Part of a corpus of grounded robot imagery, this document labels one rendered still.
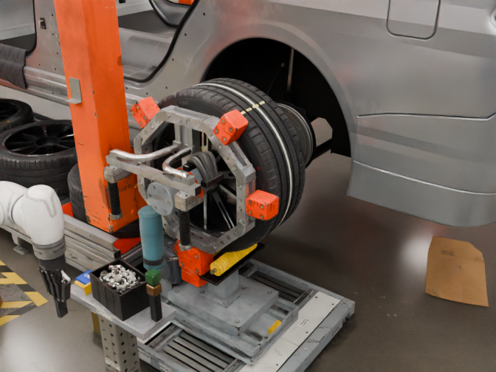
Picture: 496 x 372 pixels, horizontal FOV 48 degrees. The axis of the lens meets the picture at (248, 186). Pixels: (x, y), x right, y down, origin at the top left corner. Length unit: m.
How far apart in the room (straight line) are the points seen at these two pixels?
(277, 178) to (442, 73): 0.65
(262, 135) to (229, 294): 0.85
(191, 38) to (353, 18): 0.79
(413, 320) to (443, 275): 0.43
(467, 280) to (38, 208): 2.28
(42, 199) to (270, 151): 0.78
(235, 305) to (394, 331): 0.78
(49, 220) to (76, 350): 1.18
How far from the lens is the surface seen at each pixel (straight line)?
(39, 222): 1.64
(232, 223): 2.18
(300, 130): 2.39
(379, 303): 2.93
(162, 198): 1.99
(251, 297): 2.53
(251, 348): 2.41
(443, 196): 2.10
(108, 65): 2.24
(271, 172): 1.94
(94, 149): 2.32
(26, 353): 2.77
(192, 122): 1.97
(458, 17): 1.92
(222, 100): 1.99
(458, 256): 3.39
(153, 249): 2.21
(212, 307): 2.48
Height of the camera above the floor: 1.80
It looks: 27 degrees down
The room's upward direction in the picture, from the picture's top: straight up
